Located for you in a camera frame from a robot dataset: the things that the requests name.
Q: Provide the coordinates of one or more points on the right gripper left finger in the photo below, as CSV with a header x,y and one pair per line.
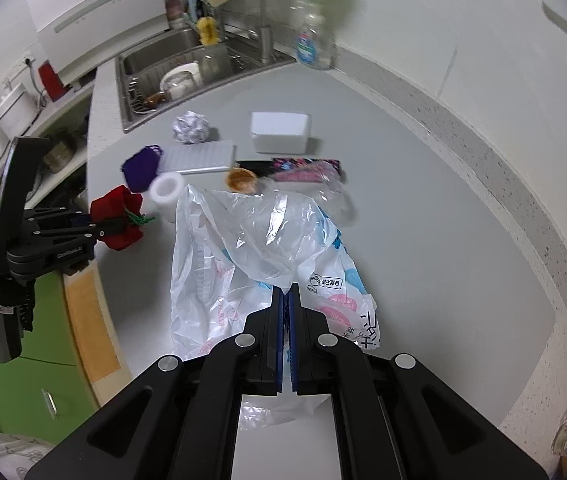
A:
x,y
211,389

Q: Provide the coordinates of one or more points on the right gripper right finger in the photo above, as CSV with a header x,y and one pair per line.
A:
x,y
325,363

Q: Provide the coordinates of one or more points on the red fabric flower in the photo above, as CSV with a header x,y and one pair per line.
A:
x,y
119,218

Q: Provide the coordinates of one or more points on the white printed plastic bag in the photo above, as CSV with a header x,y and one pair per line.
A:
x,y
233,250

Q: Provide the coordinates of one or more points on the steel kitchen sink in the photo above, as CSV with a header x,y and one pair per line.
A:
x,y
172,68

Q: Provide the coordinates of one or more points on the white rice cooker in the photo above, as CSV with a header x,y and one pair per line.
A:
x,y
18,111

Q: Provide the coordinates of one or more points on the purple scrubber brush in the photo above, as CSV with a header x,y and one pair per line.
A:
x,y
141,169

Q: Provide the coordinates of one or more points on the green cabinet door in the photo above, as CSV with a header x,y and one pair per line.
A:
x,y
44,393

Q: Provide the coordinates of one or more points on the red kettle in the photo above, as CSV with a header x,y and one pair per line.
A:
x,y
51,82

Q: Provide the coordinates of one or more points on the orange peel piece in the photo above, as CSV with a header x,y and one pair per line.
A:
x,y
241,180

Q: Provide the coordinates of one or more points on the white ribbed tray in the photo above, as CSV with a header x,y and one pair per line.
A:
x,y
211,156

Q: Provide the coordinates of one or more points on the crumpled foil ball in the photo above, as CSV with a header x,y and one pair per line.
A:
x,y
191,128

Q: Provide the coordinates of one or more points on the dark patterned snack wrapper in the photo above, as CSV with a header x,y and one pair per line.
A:
x,y
298,169

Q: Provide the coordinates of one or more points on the white bowl in sink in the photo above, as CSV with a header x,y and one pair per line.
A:
x,y
181,81

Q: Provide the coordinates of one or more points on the white foam box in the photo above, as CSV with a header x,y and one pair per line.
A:
x,y
280,132

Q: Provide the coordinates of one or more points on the white countertop dishwasher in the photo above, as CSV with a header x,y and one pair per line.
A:
x,y
79,35

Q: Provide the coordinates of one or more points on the yellow sponge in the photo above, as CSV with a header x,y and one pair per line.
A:
x,y
208,31

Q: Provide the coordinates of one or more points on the steel gooseneck faucet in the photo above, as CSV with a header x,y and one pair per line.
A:
x,y
264,35

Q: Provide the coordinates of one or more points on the clear soap dispenser bottle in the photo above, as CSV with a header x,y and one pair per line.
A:
x,y
315,40

